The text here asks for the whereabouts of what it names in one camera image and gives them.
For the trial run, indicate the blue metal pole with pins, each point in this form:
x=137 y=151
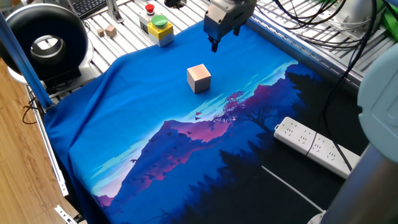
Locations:
x=28 y=68

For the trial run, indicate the white table side rail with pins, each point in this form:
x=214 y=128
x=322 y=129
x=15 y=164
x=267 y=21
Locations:
x=60 y=177

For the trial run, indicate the grey metal gripper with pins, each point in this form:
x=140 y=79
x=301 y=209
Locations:
x=227 y=17

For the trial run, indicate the white metal bracket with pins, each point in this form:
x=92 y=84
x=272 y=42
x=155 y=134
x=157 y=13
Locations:
x=63 y=214

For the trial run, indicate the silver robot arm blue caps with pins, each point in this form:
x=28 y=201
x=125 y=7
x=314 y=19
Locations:
x=373 y=186

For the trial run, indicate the blue mountain landscape printed cloth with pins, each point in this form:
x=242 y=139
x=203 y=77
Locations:
x=140 y=93

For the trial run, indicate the aluminium post with bracket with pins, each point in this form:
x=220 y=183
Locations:
x=113 y=11

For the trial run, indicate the yellow box green button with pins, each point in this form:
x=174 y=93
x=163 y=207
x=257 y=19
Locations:
x=160 y=32

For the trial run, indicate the black keyboard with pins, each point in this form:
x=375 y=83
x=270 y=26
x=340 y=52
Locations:
x=87 y=7

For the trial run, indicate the grey box red button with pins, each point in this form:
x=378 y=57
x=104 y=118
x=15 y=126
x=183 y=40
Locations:
x=144 y=25

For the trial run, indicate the small wooden cube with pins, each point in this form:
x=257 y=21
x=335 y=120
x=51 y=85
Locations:
x=111 y=31

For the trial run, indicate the aluminium profile rail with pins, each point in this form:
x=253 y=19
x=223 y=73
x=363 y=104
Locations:
x=311 y=59

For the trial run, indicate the tiny wooden cube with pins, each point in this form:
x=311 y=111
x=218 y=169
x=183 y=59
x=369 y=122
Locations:
x=100 y=32

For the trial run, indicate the large wooden cube block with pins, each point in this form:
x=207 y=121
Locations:
x=199 y=79

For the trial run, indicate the white power strip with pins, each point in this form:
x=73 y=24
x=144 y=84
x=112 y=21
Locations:
x=298 y=137

